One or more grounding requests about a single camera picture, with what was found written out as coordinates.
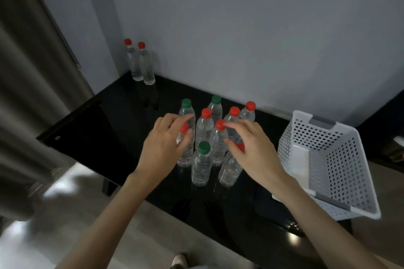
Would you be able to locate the person's left forearm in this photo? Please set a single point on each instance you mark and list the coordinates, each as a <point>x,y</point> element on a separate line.
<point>104,231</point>

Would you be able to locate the person's right forearm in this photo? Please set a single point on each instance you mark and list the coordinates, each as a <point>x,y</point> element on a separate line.
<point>325,234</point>

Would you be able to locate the white perforated plastic basket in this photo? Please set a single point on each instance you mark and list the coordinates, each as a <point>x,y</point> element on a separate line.
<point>298,168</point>

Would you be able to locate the person's right hand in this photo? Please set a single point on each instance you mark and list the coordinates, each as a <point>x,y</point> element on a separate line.
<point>262,158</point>

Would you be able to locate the group of clear water bottles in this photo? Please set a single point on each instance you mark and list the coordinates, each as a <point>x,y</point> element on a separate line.
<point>202,164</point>

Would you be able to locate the black glossy table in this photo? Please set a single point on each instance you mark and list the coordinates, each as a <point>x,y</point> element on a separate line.
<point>164,95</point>

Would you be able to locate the person's left hand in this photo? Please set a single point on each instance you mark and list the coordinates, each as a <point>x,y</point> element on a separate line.
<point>161,152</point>

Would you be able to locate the gray curtain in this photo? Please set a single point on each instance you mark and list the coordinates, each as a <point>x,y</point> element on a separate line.
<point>25,89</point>

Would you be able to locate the red cap water bottle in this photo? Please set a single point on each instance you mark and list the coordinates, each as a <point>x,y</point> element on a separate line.
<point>135,70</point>
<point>229,172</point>
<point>185,158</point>
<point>147,73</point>

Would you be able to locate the person's foot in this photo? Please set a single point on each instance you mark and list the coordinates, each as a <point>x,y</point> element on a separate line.
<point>180,262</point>

